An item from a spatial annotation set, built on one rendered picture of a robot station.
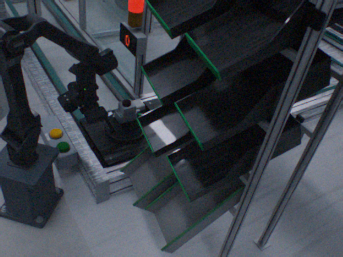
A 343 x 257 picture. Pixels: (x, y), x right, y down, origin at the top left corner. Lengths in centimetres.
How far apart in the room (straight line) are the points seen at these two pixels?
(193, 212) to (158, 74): 36
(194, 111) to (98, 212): 55
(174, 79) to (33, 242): 63
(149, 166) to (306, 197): 60
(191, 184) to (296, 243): 52
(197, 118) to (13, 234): 67
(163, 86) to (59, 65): 95
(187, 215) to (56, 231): 41
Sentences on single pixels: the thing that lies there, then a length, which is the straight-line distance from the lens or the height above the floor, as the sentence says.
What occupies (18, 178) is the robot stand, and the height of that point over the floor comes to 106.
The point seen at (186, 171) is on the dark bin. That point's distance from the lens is 87.
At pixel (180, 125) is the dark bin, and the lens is 94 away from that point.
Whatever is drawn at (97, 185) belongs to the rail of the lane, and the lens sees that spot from 115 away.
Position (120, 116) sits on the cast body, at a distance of 122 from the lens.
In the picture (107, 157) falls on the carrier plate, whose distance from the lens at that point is 120.
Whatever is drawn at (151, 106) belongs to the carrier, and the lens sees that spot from 141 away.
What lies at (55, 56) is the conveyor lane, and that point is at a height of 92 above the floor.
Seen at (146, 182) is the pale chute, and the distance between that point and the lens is 107.
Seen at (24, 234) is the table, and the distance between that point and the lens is 119.
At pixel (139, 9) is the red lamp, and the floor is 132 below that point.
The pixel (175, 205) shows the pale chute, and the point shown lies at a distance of 101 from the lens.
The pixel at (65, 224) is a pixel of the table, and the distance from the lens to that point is 119.
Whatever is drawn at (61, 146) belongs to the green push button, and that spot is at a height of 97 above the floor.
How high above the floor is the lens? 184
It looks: 41 degrees down
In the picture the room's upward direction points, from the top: 9 degrees clockwise
